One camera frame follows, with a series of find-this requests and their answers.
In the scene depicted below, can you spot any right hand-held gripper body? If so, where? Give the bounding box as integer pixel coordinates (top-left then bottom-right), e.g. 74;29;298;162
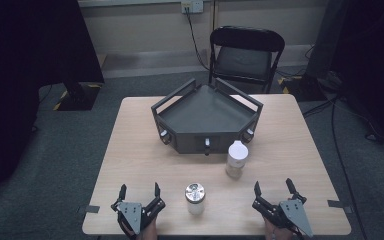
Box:
267;198;314;239

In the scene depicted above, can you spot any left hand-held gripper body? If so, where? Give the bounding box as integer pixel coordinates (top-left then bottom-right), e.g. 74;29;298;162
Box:
115;200;154;239

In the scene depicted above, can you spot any silver lid glass jar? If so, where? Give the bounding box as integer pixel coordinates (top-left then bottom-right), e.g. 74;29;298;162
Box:
184;182;206;216

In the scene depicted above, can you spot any white lid plastic jar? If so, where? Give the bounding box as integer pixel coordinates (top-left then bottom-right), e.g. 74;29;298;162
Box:
225;140;250;180

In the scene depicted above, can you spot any dark grey drawer organizer tray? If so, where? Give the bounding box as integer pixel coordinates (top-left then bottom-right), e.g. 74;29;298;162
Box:
150;77;265;157

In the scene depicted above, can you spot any person's left hand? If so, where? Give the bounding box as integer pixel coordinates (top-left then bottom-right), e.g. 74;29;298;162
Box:
136;217;159;240

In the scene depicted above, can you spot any person's right hand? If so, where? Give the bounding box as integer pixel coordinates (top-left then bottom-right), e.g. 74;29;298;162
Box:
263;216;296;240

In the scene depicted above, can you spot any grey tape strip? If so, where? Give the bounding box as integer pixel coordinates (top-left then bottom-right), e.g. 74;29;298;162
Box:
77;204;101;215
327;199;354;215

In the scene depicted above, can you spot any black base with striped tape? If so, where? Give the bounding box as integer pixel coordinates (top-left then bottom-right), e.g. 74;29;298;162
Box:
277;74;328;102

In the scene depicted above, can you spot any black stand base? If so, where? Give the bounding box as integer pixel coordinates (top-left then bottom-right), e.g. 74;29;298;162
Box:
53;81;103;112

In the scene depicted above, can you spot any black folding chair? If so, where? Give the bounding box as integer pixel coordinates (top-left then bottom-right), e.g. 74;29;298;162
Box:
208;25;286;94

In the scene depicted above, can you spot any dark curtain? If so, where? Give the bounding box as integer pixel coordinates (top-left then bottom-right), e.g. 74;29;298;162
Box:
0;0;105;205
304;0;384;155

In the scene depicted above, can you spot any black floor cable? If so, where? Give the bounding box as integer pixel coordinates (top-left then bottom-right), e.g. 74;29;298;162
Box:
302;94;369;240

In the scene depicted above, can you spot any black wall socket cable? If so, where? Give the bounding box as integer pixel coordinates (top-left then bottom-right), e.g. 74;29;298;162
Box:
184;6;212;72

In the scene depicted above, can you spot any white wall socket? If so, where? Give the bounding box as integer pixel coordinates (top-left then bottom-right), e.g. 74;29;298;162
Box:
180;0;204;15

